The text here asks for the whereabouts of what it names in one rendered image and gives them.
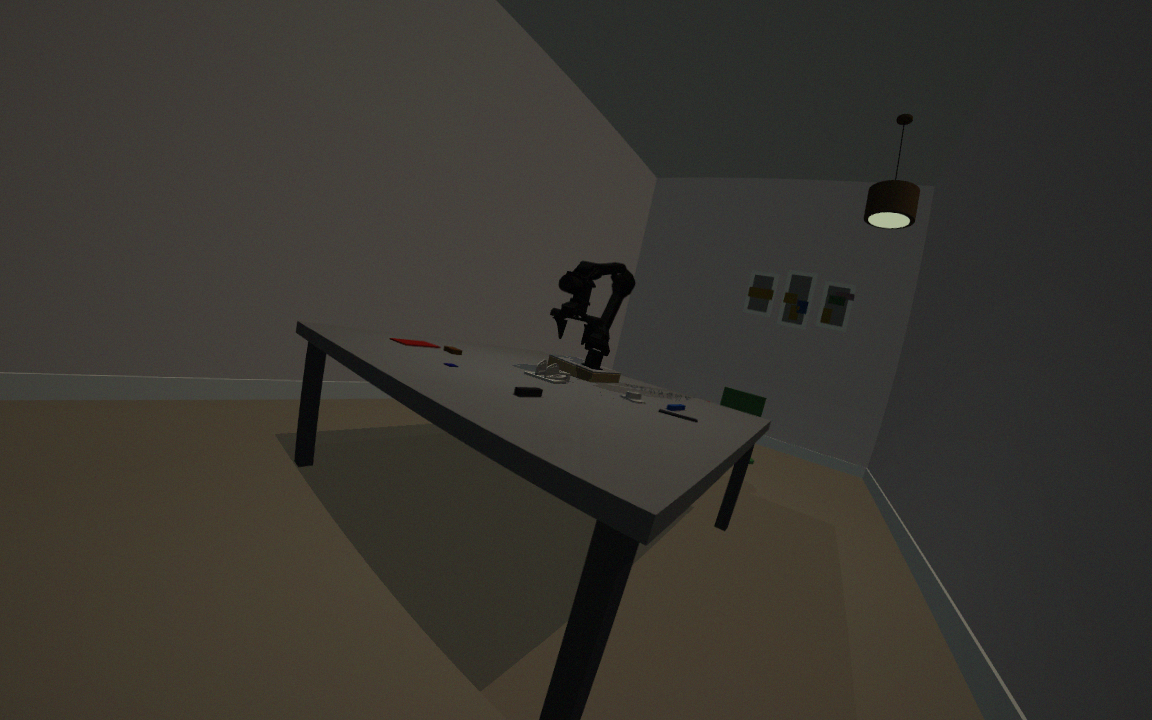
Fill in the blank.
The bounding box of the red flat rectangular plate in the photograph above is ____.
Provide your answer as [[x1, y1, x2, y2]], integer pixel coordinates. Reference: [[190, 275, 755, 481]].
[[389, 338, 441, 348]]

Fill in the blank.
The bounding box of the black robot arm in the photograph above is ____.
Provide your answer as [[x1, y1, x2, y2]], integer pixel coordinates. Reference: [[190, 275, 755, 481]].
[[559, 262, 635, 370]]

